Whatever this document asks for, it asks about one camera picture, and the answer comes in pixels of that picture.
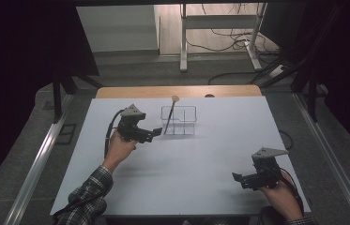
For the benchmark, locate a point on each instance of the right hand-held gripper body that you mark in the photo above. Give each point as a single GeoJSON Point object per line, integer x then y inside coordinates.
{"type": "Point", "coordinates": [266, 173]}

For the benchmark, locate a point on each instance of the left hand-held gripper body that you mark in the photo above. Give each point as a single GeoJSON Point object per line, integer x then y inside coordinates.
{"type": "Point", "coordinates": [132, 126]}

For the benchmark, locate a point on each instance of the clear plastic divided organizer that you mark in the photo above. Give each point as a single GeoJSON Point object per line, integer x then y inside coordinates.
{"type": "Point", "coordinates": [180, 120]}

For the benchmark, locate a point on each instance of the person's left hand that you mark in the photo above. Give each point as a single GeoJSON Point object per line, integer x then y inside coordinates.
{"type": "Point", "coordinates": [118, 151]}

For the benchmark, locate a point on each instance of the person's right hand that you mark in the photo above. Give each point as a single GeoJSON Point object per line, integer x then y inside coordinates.
{"type": "Point", "coordinates": [280, 200]}

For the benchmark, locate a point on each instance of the pale blue table mat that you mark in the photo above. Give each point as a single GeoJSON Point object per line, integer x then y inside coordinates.
{"type": "Point", "coordinates": [200, 168]}

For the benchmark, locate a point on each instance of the dark table grommet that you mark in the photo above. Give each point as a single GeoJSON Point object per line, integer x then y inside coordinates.
{"type": "Point", "coordinates": [209, 95]}

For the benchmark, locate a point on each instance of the black metal stand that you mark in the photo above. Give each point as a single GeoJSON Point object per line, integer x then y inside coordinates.
{"type": "Point", "coordinates": [307, 78]}
{"type": "Point", "coordinates": [61, 90]}

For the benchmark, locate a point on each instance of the white power strip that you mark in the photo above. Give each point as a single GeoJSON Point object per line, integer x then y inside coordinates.
{"type": "Point", "coordinates": [277, 71]}

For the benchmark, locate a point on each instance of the aluminium floor rail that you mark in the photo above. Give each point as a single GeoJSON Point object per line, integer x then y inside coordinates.
{"type": "Point", "coordinates": [38, 162]}
{"type": "Point", "coordinates": [329, 156]}

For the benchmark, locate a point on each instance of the black square floor frame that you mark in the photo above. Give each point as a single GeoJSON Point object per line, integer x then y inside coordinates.
{"type": "Point", "coordinates": [66, 133]}

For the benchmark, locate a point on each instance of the white metal desk frame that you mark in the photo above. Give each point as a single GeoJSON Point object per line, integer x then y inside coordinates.
{"type": "Point", "coordinates": [219, 22]}

